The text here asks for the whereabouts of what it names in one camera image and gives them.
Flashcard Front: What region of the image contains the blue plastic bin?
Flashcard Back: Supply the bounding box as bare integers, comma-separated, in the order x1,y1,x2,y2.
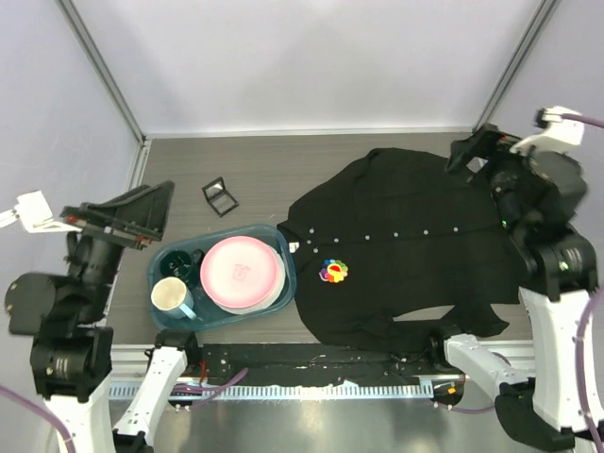
146,224,296,332

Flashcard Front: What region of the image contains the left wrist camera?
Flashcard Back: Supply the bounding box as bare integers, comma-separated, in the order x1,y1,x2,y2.
1,191,81,234

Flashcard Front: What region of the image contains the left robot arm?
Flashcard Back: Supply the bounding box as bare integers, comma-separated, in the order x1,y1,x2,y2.
1,180,201,452

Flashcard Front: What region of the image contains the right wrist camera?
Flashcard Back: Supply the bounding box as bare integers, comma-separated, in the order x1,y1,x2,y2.
510,106,584,156

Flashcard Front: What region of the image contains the white plate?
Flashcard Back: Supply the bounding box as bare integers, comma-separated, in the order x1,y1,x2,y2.
216,244,287,316

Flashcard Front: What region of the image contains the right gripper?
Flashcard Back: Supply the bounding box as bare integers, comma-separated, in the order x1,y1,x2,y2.
444,121,530,233

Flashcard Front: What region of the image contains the light blue mug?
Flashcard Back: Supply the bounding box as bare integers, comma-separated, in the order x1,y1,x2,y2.
150,277,196,319

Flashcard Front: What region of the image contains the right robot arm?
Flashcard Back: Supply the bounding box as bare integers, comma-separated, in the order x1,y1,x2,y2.
426,117,603,452

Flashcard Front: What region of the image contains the pink plate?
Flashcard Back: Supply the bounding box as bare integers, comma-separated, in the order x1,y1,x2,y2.
199,235,279,307

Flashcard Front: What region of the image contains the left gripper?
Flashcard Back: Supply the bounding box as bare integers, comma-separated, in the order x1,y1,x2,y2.
63,175,176,315

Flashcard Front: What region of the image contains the black button shirt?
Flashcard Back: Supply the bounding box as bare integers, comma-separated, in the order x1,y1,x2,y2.
278,148,520,352

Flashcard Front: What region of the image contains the dark green mug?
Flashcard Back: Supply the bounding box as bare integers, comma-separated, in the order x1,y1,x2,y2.
159,249,205,286

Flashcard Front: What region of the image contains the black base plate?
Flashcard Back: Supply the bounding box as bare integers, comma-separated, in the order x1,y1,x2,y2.
183,344,461,387

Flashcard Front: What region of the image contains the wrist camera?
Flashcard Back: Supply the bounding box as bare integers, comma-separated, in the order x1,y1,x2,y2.
510,106,584,156
1,191,81,234

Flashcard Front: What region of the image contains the rainbow flower brooch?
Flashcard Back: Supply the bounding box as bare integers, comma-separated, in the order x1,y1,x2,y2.
319,259,349,284

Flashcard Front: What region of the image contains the white cable duct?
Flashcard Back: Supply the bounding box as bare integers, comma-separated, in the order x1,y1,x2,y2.
109,380,433,401

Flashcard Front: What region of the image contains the black folding mirror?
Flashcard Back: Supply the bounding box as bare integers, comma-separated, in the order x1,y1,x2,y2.
202,176,239,217

